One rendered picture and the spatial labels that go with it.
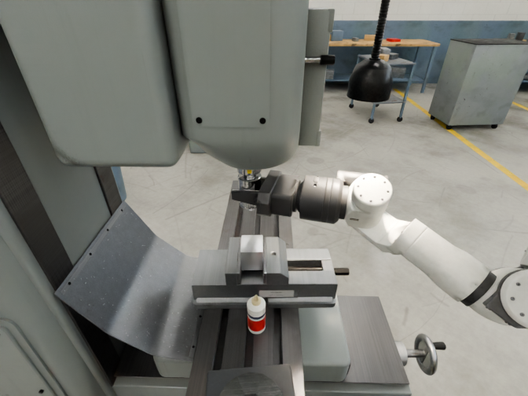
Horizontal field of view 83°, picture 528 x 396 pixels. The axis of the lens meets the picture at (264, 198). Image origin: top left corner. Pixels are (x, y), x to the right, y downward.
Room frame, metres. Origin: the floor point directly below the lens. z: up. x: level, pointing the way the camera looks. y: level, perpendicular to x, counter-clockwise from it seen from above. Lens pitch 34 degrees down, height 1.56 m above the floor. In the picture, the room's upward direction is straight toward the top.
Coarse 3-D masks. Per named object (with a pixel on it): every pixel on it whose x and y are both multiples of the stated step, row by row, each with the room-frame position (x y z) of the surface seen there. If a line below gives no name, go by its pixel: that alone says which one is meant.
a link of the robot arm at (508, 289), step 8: (520, 264) 0.32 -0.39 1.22; (520, 272) 0.28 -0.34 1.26; (504, 280) 0.28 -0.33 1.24; (512, 280) 0.27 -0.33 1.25; (520, 280) 0.27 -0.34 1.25; (504, 288) 0.27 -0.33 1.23; (512, 288) 0.26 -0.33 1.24; (520, 288) 0.26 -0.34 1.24; (504, 296) 0.26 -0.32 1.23; (512, 296) 0.26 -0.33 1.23; (520, 296) 0.26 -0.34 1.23; (504, 304) 0.25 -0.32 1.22; (512, 304) 0.25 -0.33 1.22; (520, 304) 0.25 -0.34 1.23; (512, 312) 0.24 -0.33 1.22; (520, 312) 0.24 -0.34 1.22; (520, 320) 0.24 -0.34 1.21
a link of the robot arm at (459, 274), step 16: (416, 240) 0.37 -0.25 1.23; (432, 240) 0.36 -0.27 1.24; (416, 256) 0.35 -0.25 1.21; (432, 256) 0.34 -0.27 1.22; (448, 256) 0.34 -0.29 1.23; (464, 256) 0.33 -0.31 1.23; (432, 272) 0.33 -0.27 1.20; (448, 272) 0.32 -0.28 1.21; (464, 272) 0.31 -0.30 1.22; (480, 272) 0.31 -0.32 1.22; (496, 272) 0.33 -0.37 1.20; (512, 272) 0.29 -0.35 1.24; (448, 288) 0.31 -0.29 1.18; (464, 288) 0.30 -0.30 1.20; (480, 288) 0.29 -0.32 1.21; (496, 288) 0.28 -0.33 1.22; (464, 304) 0.30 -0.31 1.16; (480, 304) 0.28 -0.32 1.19; (496, 304) 0.26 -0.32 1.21; (496, 320) 0.26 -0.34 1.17; (512, 320) 0.24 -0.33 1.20
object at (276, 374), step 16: (240, 368) 0.22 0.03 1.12; (256, 368) 0.22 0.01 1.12; (272, 368) 0.22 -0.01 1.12; (288, 368) 0.22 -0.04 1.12; (208, 384) 0.20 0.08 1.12; (224, 384) 0.20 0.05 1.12; (240, 384) 0.19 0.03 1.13; (256, 384) 0.19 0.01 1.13; (272, 384) 0.19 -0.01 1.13; (288, 384) 0.20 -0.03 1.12
